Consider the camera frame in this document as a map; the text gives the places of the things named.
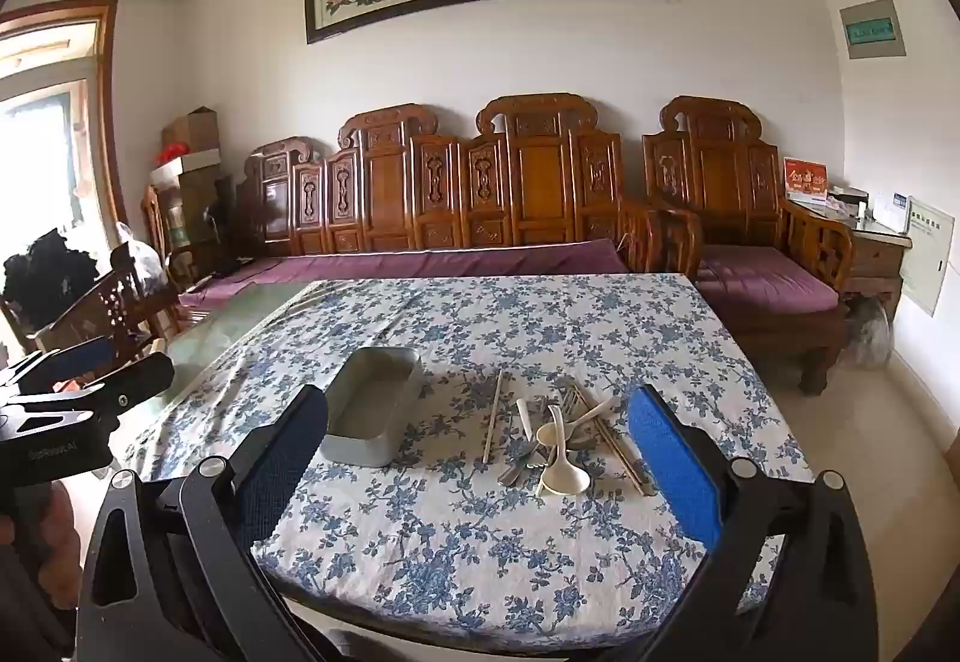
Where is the white wall panel door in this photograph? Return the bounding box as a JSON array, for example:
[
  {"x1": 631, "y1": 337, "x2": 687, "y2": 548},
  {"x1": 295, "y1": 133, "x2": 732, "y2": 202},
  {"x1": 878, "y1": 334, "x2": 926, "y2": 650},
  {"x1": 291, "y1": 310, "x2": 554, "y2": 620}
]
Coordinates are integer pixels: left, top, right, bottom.
[{"x1": 898, "y1": 197, "x2": 955, "y2": 318}]

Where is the blue floral tablecloth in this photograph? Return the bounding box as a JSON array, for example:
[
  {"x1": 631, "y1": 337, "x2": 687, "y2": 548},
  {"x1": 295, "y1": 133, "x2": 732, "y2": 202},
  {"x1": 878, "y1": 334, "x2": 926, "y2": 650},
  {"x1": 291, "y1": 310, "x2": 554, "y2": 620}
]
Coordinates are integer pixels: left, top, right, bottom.
[{"x1": 112, "y1": 272, "x2": 815, "y2": 655}]

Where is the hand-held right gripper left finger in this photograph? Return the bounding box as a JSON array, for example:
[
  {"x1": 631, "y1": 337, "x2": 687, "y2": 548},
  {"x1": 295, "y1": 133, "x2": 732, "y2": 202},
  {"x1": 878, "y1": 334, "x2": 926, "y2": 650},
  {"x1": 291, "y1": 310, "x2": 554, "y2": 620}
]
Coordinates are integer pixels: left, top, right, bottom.
[{"x1": 75, "y1": 383, "x2": 331, "y2": 662}]

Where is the light wooden chopstick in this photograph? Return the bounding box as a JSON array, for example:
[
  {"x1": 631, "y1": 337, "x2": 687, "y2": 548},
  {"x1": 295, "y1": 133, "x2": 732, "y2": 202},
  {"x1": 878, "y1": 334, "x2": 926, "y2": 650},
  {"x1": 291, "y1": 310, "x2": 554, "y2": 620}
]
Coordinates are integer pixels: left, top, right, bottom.
[{"x1": 483, "y1": 371, "x2": 504, "y2": 465}]

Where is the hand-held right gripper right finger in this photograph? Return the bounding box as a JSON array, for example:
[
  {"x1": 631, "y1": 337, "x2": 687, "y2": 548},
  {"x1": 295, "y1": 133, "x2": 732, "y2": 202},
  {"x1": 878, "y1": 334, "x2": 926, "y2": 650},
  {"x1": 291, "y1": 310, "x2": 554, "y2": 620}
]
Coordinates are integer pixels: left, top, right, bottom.
[{"x1": 626, "y1": 383, "x2": 880, "y2": 662}]

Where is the white plastic bag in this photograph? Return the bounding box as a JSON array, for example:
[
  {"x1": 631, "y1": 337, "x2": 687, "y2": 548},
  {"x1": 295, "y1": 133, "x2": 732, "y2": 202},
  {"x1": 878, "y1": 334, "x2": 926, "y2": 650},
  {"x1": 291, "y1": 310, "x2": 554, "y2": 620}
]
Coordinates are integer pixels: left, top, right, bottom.
[{"x1": 112, "y1": 219, "x2": 167, "y2": 296}]

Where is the wooden door frame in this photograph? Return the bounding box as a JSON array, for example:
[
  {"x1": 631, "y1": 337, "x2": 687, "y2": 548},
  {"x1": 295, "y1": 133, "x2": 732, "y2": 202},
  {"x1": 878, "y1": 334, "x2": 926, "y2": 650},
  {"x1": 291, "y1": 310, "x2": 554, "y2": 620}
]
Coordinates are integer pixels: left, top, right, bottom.
[{"x1": 0, "y1": 0, "x2": 130, "y2": 236}]

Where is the clear plastic bag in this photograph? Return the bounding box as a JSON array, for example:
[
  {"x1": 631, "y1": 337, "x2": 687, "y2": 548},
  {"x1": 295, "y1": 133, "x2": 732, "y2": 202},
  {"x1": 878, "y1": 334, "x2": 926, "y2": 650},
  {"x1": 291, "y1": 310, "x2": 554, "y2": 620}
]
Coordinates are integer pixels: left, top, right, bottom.
[{"x1": 844, "y1": 294, "x2": 893, "y2": 371}]

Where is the wooden side table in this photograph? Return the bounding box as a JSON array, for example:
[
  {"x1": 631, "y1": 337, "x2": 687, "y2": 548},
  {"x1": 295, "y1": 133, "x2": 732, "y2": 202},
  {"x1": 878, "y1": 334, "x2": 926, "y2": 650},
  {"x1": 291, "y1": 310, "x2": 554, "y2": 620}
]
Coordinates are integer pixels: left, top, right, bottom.
[{"x1": 784, "y1": 193, "x2": 912, "y2": 326}]

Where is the wooden dining chair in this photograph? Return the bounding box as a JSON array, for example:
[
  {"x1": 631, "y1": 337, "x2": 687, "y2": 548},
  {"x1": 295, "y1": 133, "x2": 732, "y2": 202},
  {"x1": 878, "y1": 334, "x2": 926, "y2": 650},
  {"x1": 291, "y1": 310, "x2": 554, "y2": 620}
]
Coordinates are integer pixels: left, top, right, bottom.
[{"x1": 30, "y1": 242, "x2": 181, "y2": 363}]

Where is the purple armchair cushion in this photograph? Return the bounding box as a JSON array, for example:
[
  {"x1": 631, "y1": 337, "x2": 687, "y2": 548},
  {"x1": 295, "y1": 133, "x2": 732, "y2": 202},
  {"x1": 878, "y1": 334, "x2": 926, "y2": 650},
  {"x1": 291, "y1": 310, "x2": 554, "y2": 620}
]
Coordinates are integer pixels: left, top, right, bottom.
[{"x1": 697, "y1": 244, "x2": 839, "y2": 314}]

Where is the metal utensil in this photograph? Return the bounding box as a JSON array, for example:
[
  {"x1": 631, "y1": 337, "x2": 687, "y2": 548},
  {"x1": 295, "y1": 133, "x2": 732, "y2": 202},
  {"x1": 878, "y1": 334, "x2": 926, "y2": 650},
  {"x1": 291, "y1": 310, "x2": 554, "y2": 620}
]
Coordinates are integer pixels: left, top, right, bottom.
[{"x1": 498, "y1": 438, "x2": 542, "y2": 488}]

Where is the person's left hand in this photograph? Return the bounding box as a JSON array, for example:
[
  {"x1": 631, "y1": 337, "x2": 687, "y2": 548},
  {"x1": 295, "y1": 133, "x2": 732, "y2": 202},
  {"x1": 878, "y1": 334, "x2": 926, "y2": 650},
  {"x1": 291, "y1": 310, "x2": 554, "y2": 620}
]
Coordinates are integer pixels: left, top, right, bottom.
[{"x1": 45, "y1": 482, "x2": 82, "y2": 614}]

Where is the white flat box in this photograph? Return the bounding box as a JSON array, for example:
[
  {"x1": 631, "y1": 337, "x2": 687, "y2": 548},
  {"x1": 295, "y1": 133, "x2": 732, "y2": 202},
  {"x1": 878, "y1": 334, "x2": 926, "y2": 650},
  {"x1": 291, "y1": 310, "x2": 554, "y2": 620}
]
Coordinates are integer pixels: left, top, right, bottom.
[{"x1": 150, "y1": 148, "x2": 222, "y2": 183}]

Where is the grey wall box green label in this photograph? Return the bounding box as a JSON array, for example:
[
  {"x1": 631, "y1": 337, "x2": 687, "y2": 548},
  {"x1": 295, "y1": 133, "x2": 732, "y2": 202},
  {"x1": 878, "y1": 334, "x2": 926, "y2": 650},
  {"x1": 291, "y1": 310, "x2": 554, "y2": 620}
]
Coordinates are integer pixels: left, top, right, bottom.
[{"x1": 838, "y1": 0, "x2": 907, "y2": 61}]

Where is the carved wooden sofa bench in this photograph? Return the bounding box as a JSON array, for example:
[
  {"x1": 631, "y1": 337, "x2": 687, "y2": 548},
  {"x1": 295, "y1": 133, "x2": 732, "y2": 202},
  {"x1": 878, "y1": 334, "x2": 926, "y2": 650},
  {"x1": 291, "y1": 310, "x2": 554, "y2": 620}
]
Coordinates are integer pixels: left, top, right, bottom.
[{"x1": 236, "y1": 94, "x2": 702, "y2": 277}]

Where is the black bag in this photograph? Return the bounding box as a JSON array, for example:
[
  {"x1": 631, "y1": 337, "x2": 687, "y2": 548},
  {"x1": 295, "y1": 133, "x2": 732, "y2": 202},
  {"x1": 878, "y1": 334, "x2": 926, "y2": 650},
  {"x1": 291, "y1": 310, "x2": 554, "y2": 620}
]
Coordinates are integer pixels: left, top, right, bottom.
[{"x1": 4, "y1": 227, "x2": 98, "y2": 333}]

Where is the carved wooden armchair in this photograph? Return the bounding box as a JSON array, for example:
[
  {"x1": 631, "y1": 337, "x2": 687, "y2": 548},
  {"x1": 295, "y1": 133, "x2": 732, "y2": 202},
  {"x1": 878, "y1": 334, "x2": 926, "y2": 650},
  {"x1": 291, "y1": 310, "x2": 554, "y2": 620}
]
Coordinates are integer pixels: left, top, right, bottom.
[{"x1": 641, "y1": 96, "x2": 856, "y2": 397}]

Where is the large white plastic spoon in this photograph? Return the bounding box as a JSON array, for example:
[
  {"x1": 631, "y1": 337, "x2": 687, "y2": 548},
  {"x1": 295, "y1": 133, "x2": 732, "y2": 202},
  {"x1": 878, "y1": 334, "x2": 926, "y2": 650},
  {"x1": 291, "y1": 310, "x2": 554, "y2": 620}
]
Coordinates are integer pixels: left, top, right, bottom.
[{"x1": 540, "y1": 403, "x2": 593, "y2": 497}]

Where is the grey rectangular metal container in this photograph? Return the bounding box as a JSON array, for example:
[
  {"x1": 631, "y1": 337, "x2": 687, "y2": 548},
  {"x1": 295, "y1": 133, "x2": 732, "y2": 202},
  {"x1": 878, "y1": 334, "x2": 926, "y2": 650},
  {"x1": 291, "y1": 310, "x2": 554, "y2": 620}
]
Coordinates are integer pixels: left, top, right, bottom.
[{"x1": 321, "y1": 345, "x2": 425, "y2": 468}]

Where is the blue and white box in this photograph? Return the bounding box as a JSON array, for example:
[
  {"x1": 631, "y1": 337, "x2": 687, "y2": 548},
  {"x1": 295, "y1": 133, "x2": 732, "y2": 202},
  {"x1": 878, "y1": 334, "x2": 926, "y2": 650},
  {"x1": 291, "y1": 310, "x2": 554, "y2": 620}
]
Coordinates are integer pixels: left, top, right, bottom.
[{"x1": 870, "y1": 189, "x2": 912, "y2": 232}]

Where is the small white plastic spoon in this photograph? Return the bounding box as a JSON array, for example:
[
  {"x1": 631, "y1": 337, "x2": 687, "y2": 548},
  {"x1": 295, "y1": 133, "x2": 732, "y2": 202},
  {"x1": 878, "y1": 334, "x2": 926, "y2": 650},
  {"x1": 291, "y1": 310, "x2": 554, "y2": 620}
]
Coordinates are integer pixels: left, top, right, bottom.
[{"x1": 535, "y1": 398, "x2": 616, "y2": 450}]

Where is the red card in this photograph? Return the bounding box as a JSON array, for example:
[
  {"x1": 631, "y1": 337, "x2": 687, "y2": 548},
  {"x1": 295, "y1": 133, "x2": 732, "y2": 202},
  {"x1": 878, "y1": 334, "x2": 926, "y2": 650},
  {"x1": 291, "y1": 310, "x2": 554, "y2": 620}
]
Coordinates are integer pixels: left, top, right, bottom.
[{"x1": 784, "y1": 157, "x2": 828, "y2": 202}]

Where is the dark wooden cabinet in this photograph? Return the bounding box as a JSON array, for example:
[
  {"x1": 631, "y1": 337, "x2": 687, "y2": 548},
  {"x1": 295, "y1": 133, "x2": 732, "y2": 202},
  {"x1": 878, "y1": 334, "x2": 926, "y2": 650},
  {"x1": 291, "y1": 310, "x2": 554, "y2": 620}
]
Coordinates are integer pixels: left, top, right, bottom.
[{"x1": 150, "y1": 171, "x2": 230, "y2": 273}]

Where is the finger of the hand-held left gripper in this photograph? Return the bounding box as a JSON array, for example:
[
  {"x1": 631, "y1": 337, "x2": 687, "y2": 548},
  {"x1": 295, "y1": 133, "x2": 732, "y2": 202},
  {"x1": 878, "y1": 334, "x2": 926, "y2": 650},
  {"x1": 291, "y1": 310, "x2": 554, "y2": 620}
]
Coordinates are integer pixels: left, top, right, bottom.
[
  {"x1": 22, "y1": 351, "x2": 176, "y2": 442},
  {"x1": 0, "y1": 334, "x2": 121, "y2": 401}
]

